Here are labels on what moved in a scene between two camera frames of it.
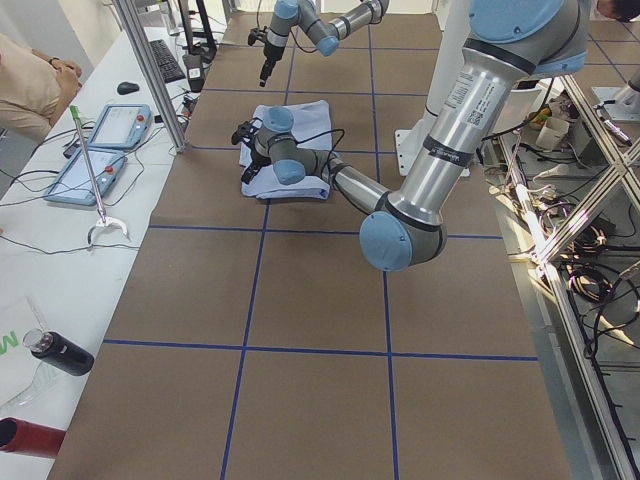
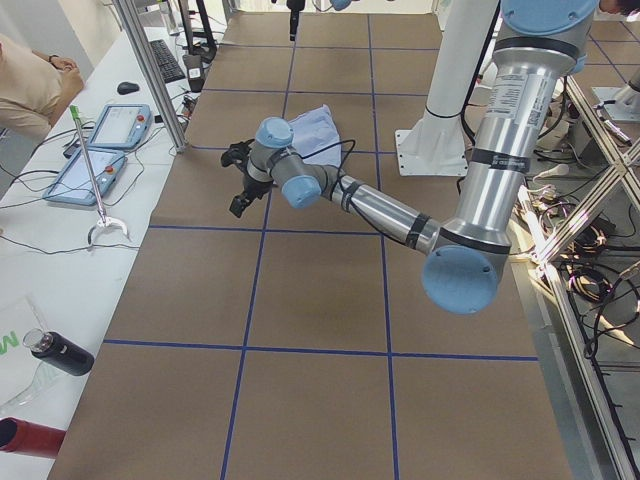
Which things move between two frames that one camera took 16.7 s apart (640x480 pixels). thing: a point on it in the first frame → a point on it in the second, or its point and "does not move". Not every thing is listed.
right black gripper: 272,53 → 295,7
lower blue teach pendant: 73,185 does not move
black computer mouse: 127,88 does not move
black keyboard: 169,67 does not move
